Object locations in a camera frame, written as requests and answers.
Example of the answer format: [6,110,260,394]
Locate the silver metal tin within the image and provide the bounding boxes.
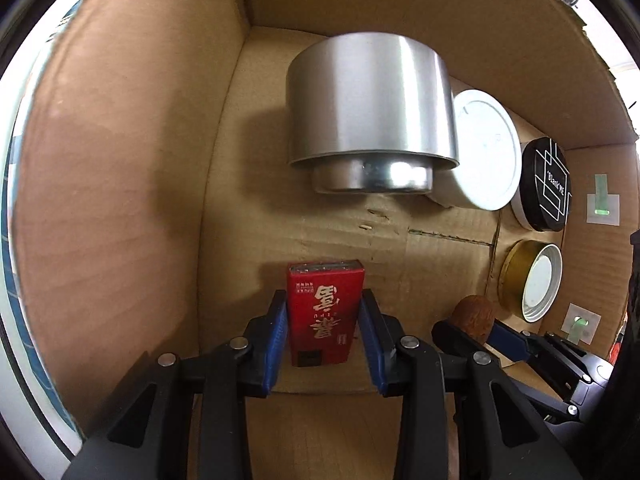
[286,31,460,195]

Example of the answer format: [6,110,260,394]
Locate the red printed small box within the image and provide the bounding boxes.
[286,259,365,367]

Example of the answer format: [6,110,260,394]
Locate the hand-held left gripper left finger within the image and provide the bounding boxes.
[65,287,291,480]

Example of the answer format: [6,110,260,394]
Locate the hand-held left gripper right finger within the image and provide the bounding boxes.
[360,290,583,480]

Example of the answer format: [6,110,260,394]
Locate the white sticker with green strip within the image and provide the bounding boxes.
[562,303,602,345]
[586,174,621,225]

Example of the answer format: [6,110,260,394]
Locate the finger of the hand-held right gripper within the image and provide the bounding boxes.
[491,322,588,391]
[432,320,576,416]

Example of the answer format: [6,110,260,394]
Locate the white round jar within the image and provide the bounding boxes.
[430,89,523,212]

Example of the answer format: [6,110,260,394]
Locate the brown walnut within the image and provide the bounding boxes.
[450,296,497,346]

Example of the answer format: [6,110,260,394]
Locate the cardboard box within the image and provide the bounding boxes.
[12,0,640,480]

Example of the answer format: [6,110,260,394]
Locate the black round tin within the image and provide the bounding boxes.
[511,136,572,232]

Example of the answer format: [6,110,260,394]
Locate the gold round tin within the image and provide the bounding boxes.
[497,239,564,323]

